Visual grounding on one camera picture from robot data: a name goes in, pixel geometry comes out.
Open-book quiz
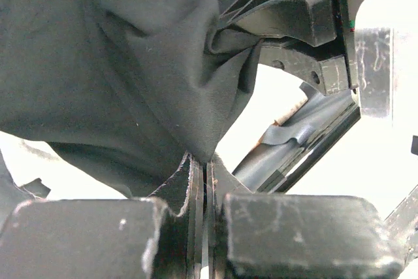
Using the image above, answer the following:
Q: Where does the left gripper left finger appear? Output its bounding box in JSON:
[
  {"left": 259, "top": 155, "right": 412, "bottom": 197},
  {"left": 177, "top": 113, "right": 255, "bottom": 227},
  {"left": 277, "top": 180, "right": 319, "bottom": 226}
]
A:
[{"left": 1, "top": 154, "right": 204, "bottom": 278}]

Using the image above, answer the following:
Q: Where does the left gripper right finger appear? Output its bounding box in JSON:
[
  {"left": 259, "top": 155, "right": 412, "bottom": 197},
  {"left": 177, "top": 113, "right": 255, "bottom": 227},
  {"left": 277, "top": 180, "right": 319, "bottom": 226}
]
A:
[{"left": 206, "top": 158, "right": 417, "bottom": 278}]

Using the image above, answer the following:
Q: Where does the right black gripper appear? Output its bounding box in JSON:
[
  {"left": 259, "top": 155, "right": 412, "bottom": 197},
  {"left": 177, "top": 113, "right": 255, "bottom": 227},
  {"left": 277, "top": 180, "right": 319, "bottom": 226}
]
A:
[{"left": 221, "top": 0, "right": 364, "bottom": 95}]

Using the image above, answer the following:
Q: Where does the yellow Pikachu suitcase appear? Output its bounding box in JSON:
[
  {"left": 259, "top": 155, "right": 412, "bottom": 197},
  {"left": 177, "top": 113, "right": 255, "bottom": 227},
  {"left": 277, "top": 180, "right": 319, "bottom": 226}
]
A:
[{"left": 233, "top": 83, "right": 360, "bottom": 193}]

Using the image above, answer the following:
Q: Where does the black garment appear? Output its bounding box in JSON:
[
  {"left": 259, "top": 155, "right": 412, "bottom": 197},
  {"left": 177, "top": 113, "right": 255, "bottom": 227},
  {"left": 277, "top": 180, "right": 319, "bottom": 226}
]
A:
[{"left": 0, "top": 0, "right": 265, "bottom": 198}]

